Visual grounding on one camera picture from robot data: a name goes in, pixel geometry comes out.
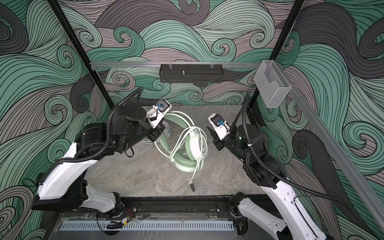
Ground white over-ear headphones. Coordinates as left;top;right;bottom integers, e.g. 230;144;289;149
142;121;171;145

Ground green over-ear headphones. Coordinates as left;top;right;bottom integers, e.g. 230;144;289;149
155;111;208;173

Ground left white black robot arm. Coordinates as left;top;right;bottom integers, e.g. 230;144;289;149
32;100;172;217

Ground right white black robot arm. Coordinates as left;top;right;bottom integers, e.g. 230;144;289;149
208;124;332;240

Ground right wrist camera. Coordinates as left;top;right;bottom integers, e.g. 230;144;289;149
208;113;230;140

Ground right black corrugated cable hose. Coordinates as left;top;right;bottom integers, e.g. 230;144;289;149
230;89;343;202

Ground black corrugated cable hose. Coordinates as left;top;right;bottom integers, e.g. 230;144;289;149
37;86;145;187
230;89;343;202

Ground left black corrugated cable hose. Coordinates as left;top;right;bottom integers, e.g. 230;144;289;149
37;86;145;187

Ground black perforated wall tray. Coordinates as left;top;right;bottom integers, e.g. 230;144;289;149
159;64;224;85

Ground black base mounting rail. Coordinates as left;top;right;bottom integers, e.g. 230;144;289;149
75;195;244;219

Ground clear plastic wall bin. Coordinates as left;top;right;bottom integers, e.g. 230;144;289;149
254;60;291;109

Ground white slotted cable duct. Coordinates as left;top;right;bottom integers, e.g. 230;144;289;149
59;220;235;232

